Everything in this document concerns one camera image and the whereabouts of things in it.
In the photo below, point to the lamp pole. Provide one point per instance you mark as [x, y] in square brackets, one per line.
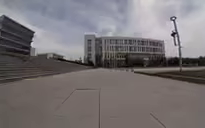
[179, 53]

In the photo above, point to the grass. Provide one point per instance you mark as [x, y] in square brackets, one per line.
[193, 73]

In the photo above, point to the grey concrete slab plaza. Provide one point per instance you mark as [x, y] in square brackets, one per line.
[123, 100]

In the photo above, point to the white building with many windows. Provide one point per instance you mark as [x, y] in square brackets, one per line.
[123, 46]

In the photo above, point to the row of trees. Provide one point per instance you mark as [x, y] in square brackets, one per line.
[193, 61]

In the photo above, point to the grey layered building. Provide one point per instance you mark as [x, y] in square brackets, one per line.
[15, 36]

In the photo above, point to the low flat building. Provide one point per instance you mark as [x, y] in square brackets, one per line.
[50, 56]

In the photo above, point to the wide concrete steps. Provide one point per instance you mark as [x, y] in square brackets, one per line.
[23, 68]

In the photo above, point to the concrete kerb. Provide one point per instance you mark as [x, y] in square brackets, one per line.
[180, 78]

